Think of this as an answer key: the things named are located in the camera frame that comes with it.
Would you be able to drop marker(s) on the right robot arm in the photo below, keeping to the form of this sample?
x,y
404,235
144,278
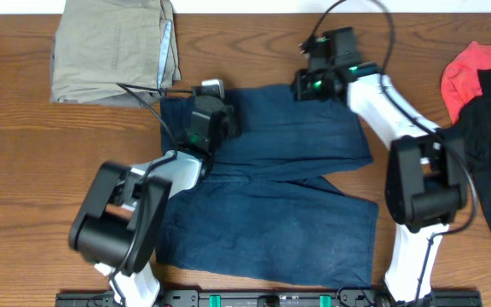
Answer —
x,y
426,181

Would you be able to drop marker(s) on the red garment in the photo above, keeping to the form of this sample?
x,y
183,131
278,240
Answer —
x,y
460,81

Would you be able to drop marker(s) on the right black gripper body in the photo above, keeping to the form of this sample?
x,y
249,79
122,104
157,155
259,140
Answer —
x,y
313,85

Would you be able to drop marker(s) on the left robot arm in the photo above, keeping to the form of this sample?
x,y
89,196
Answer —
x,y
121,216

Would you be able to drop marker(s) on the folded khaki trousers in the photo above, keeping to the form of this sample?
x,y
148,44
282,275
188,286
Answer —
x,y
102,44

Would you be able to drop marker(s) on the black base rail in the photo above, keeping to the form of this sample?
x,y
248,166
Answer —
x,y
345,297

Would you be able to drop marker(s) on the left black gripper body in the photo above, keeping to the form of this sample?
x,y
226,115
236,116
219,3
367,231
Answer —
x,y
228,127

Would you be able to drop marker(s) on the dark blue denim shorts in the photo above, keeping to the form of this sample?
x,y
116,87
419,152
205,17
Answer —
x,y
267,210

